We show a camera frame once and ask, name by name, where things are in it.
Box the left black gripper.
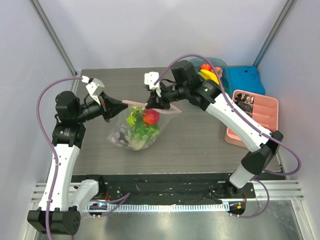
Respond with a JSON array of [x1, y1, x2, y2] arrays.
[[73, 90, 127, 123]]

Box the peach apple toy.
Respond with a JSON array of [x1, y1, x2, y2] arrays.
[[142, 109, 160, 126]]

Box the clear pink-dotted zip bag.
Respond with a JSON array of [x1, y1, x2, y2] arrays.
[[107, 100, 181, 151]]

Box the green lettuce head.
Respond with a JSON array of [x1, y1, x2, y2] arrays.
[[126, 106, 160, 145]]

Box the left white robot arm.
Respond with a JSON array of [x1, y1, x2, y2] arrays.
[[27, 91, 128, 239]]

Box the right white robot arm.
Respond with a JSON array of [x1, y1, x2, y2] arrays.
[[144, 60, 284, 198]]

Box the teal food tray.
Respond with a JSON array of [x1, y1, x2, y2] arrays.
[[189, 57, 233, 96]]

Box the yellow banana bunch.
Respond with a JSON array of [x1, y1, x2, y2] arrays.
[[199, 69, 220, 85]]

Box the dark items in organizer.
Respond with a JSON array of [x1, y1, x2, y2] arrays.
[[234, 93, 255, 113]]

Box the blue cloth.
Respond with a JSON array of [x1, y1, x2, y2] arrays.
[[228, 66, 266, 95]]

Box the pink divided organizer tray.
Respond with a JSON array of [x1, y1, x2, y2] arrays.
[[232, 90, 279, 132]]

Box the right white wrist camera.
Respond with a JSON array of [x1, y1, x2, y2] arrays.
[[144, 71, 161, 97]]

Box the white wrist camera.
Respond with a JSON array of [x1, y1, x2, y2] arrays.
[[144, 71, 161, 97], [81, 76, 105, 103]]

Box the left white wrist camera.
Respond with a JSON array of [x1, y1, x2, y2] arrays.
[[81, 76, 105, 103]]

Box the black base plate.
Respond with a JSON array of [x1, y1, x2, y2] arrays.
[[71, 173, 256, 206]]

